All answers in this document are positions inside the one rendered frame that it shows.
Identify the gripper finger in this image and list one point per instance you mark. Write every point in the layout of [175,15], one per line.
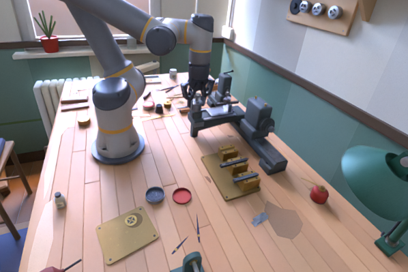
[209,87]
[186,92]

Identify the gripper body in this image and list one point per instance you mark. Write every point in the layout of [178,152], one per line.
[199,76]

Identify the grey parting-tool holder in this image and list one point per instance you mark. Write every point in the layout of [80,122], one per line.
[197,102]

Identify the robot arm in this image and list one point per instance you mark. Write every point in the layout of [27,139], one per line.
[95,1]

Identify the grey lathe tailstock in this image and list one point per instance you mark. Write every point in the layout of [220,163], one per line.
[221,90]

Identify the grey lathe slide rest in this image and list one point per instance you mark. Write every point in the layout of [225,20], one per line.
[218,111]

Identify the grey lathe headstock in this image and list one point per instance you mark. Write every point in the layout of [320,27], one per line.
[258,116]

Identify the dark grey lathe body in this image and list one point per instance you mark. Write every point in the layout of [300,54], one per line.
[271,157]

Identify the brass holder rack plate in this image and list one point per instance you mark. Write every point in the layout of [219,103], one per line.
[220,180]

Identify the green bench clamp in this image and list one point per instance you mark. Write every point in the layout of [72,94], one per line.
[191,262]

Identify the dark tweezers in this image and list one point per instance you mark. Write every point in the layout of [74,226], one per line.
[169,88]

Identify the small brass round tin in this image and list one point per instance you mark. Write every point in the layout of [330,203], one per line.
[167,104]

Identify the white small jar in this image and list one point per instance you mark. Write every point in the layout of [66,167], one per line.
[173,73]

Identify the black tailstock lever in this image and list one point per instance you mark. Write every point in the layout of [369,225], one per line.
[228,72]

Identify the black cone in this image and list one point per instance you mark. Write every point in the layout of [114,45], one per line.
[159,109]

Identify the pink round tin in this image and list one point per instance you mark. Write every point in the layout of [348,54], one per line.
[149,105]

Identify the light wooden box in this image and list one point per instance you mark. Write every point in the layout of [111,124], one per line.
[149,67]

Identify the clear glass jar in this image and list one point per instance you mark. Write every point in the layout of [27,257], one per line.
[131,43]

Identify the red round lid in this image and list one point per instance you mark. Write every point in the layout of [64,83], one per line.
[182,196]

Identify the blue-grey round tin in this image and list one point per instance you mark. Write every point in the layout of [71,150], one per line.
[155,195]

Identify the brown wooden block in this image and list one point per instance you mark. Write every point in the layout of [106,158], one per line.
[74,100]
[75,107]

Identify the blue slim screwdriver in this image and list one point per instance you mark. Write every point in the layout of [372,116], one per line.
[180,245]
[198,229]

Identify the white radiator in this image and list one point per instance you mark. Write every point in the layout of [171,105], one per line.
[47,94]

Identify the green plant in red pot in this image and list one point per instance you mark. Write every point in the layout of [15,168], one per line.
[49,43]

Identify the brass plate with gear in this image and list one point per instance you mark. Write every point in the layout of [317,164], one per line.
[127,237]

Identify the small white bottle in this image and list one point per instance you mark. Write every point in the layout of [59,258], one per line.
[60,201]

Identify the green desk lamp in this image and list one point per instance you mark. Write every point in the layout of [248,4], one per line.
[369,180]

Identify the wooden stool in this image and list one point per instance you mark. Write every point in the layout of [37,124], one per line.
[9,164]

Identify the white wall socket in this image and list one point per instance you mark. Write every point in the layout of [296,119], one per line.
[228,32]

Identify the dark grey round base plate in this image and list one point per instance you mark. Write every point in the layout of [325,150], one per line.
[138,151]

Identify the wooden collet wall board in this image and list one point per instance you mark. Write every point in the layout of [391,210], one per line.
[322,8]

